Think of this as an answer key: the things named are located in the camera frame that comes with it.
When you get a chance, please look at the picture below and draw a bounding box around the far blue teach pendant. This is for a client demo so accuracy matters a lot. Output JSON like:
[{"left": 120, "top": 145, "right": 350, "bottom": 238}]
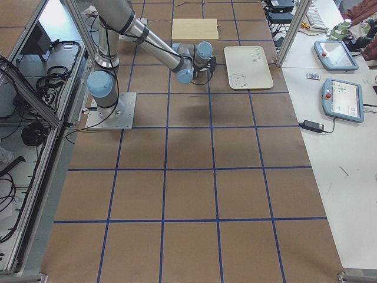
[{"left": 313, "top": 41, "right": 359, "bottom": 71}]

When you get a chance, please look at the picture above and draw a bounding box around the aluminium side rail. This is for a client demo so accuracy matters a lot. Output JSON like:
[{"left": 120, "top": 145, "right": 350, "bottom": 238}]
[{"left": 1, "top": 41, "right": 91, "bottom": 281}]

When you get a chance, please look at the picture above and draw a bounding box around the green white bottle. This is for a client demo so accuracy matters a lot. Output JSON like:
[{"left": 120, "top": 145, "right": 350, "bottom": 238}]
[{"left": 328, "top": 19, "right": 352, "bottom": 41}]

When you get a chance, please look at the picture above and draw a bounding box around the white keyboard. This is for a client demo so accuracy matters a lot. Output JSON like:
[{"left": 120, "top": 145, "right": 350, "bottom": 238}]
[{"left": 306, "top": 5, "right": 328, "bottom": 32}]

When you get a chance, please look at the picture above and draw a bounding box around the black monitor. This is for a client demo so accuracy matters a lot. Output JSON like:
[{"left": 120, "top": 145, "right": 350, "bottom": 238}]
[{"left": 21, "top": 21, "right": 52, "bottom": 62}]

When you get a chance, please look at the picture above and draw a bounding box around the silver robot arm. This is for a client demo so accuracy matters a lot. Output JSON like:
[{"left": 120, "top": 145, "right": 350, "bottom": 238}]
[{"left": 93, "top": 1, "right": 217, "bottom": 127}]

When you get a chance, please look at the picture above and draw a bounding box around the aluminium frame post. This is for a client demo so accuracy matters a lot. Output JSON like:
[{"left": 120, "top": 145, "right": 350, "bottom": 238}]
[{"left": 276, "top": 0, "right": 312, "bottom": 67}]

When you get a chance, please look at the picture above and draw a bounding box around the cream bear tray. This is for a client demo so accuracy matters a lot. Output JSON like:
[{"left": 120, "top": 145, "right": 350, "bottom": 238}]
[{"left": 224, "top": 45, "right": 273, "bottom": 90}]

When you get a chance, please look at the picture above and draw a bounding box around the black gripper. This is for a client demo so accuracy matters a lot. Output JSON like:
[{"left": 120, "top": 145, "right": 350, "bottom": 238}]
[{"left": 193, "top": 56, "right": 217, "bottom": 77}]

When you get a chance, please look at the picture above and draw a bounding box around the near blue teach pendant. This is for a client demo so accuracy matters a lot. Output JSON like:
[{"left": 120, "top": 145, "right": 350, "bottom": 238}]
[{"left": 322, "top": 78, "right": 364, "bottom": 123}]

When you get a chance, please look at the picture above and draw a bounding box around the black power brick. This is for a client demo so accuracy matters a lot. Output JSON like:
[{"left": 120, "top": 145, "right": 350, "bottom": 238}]
[{"left": 266, "top": 12, "right": 293, "bottom": 24}]

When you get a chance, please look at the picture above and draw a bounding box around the bamboo cutting board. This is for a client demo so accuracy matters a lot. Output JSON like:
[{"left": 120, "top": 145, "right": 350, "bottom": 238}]
[{"left": 171, "top": 18, "right": 219, "bottom": 41}]

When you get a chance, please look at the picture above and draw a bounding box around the coiled black cable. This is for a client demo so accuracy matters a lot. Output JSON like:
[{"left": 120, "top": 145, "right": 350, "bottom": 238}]
[{"left": 21, "top": 121, "right": 49, "bottom": 147}]

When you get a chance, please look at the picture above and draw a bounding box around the black power adapter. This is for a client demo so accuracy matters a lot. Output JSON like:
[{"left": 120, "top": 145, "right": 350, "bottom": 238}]
[{"left": 299, "top": 120, "right": 324, "bottom": 133}]

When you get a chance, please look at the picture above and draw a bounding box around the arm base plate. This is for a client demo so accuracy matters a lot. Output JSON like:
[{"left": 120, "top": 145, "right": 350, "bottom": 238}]
[{"left": 85, "top": 92, "right": 137, "bottom": 130}]

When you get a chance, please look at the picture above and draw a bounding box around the blue teach pendant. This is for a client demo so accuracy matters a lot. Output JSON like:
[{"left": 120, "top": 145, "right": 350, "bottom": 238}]
[
  {"left": 322, "top": 78, "right": 364, "bottom": 123},
  {"left": 313, "top": 41, "right": 359, "bottom": 71}
]

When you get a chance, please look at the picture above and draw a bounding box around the small blue white box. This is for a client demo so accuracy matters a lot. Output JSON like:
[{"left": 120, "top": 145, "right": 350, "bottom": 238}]
[{"left": 306, "top": 73, "right": 320, "bottom": 80}]

